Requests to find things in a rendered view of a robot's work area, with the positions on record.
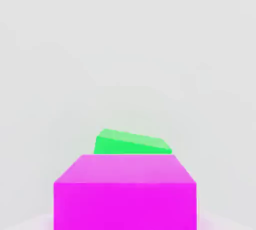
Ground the small magenta cube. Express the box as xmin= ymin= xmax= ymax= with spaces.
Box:
xmin=53 ymin=153 xmax=198 ymax=230

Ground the small green cube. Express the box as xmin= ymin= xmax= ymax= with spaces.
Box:
xmin=93 ymin=128 xmax=173 ymax=155

